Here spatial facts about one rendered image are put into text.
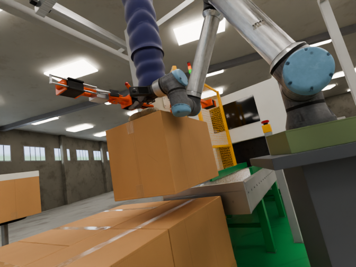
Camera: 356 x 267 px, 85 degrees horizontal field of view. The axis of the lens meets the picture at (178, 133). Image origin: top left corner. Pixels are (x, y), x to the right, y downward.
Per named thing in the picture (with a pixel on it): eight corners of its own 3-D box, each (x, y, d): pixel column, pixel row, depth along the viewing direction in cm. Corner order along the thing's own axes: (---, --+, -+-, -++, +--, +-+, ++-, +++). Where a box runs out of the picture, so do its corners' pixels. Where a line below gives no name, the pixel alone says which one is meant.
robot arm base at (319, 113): (321, 125, 93) (315, 105, 95) (349, 118, 75) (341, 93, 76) (280, 133, 96) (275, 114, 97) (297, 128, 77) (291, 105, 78)
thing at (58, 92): (75, 99, 88) (74, 88, 89) (85, 93, 84) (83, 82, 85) (55, 95, 81) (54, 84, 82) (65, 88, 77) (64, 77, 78)
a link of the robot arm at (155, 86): (159, 92, 95) (156, 74, 97) (152, 96, 97) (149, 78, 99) (170, 96, 102) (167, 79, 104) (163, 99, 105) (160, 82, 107)
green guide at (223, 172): (241, 167, 358) (240, 162, 360) (247, 166, 353) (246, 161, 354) (204, 182, 225) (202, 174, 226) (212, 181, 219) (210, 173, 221)
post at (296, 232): (294, 239, 165) (262, 126, 181) (303, 239, 161) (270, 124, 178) (294, 243, 159) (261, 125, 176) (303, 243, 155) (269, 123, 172)
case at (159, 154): (172, 183, 158) (163, 135, 164) (219, 175, 139) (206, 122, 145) (114, 201, 106) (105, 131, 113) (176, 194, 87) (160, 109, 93)
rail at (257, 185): (281, 170, 323) (277, 159, 327) (284, 169, 321) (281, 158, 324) (244, 212, 130) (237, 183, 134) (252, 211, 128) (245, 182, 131)
